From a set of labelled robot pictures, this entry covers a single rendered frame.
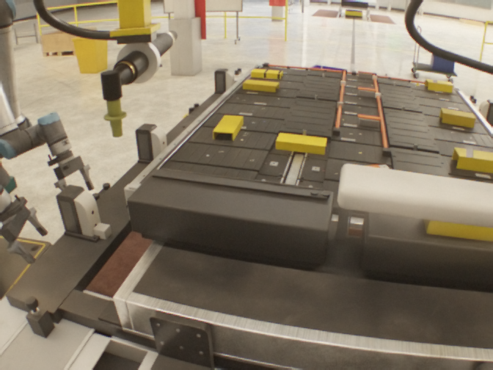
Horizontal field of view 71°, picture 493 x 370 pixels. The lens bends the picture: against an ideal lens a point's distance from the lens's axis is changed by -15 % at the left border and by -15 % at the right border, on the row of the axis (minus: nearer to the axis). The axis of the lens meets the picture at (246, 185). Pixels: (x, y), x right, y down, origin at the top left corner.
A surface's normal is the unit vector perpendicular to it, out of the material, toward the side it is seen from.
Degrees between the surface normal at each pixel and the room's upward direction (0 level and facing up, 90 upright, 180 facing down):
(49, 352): 0
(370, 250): 90
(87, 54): 94
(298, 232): 90
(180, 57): 90
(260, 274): 0
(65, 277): 0
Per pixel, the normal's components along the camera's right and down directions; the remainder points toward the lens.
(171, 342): -0.26, 0.48
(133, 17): -0.03, 0.50
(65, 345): 0.00, -0.87
